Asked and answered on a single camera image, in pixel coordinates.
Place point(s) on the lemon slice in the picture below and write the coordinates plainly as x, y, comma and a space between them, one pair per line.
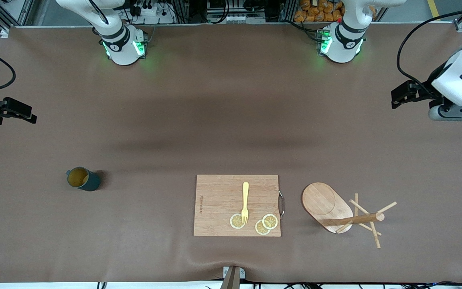
271, 220
236, 221
260, 228

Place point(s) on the yellow plastic fork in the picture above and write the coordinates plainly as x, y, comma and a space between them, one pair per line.
246, 196

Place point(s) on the white power strip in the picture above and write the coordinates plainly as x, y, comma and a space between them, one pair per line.
150, 12

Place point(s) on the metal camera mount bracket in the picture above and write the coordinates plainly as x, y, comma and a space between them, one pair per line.
233, 279

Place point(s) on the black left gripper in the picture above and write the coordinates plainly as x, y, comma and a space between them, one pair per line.
426, 91

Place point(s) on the brown table mat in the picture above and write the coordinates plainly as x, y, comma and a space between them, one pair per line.
295, 140

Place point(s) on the wooden cup rack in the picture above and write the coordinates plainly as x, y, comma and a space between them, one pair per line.
323, 202

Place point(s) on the orange snack packets bag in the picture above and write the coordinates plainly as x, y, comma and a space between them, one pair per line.
315, 12

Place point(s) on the dark teal cup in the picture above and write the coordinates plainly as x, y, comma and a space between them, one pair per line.
90, 182

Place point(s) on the bamboo cutting board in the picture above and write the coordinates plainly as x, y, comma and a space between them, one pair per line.
219, 200

